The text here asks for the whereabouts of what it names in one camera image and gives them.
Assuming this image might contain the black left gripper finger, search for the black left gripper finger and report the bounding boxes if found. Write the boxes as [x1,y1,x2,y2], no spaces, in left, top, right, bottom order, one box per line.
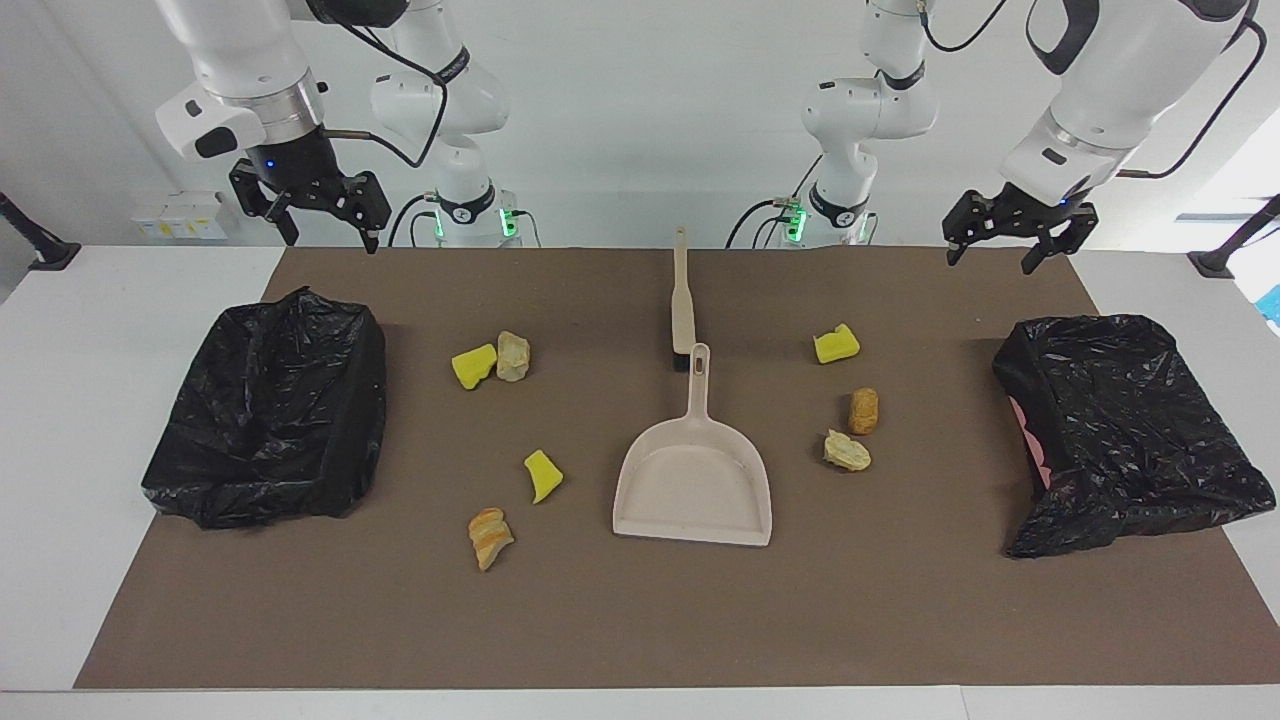
[1020,205,1099,276]
[942,190,1002,268]

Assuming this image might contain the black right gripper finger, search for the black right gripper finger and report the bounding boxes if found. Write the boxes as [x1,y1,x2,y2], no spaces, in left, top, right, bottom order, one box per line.
[340,172,392,255]
[230,160,301,247]

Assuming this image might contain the yellow sponge piece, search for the yellow sponge piece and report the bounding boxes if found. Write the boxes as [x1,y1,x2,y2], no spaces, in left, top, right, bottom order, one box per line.
[451,343,498,390]
[524,449,564,504]
[813,323,861,365]

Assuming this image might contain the beige bread chunk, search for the beige bread chunk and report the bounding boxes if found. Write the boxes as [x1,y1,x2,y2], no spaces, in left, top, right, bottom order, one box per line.
[823,429,872,472]
[496,331,532,383]

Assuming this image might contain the beige hand brush black bristles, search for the beige hand brush black bristles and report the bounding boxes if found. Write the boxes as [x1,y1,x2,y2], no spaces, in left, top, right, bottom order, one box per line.
[670,226,698,373]

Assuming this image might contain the striped croissant piece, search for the striped croissant piece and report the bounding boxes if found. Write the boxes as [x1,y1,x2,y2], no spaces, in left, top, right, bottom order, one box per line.
[468,507,516,572]

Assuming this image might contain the beige plastic dustpan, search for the beige plastic dustpan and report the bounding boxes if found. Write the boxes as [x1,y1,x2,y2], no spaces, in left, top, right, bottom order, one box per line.
[612,343,773,548]

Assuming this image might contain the black bag lined pink bin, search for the black bag lined pink bin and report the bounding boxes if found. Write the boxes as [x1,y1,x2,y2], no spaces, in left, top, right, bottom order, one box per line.
[992,314,1278,559]

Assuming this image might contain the white electrical box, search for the white electrical box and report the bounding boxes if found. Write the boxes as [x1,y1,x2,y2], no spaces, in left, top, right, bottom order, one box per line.
[132,192,229,241]

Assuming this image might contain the brown table mat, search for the brown table mat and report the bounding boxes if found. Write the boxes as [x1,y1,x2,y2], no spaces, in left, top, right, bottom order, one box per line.
[73,247,1280,690]

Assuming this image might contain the black base cable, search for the black base cable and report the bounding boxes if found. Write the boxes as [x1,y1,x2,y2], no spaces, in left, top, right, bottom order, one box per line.
[388,193,442,248]
[727,155,823,249]

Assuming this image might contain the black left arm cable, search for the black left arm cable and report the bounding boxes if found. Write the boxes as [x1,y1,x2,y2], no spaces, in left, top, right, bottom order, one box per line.
[918,0,1268,181]

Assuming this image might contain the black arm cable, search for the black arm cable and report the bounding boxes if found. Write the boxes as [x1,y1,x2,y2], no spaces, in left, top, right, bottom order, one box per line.
[918,0,1268,181]
[320,0,448,169]

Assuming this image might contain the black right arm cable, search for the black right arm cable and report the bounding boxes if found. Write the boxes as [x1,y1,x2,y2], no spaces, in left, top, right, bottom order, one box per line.
[320,0,448,169]

